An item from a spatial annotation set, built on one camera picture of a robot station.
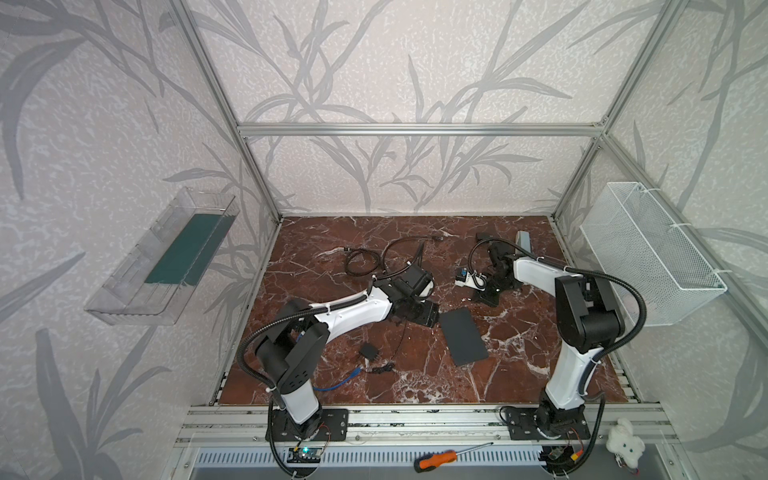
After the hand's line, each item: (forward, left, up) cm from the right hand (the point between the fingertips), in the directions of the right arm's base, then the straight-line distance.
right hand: (476, 286), depth 99 cm
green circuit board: (-46, +49, -1) cm, 67 cm away
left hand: (-12, +15, +7) cm, 21 cm away
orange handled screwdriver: (-47, +19, +3) cm, 51 cm away
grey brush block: (+18, -19, +3) cm, 27 cm away
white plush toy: (-44, -26, +3) cm, 51 cm away
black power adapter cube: (-22, +34, +1) cm, 41 cm away
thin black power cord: (-26, +28, +1) cm, 38 cm away
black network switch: (-17, +6, -1) cm, 19 cm away
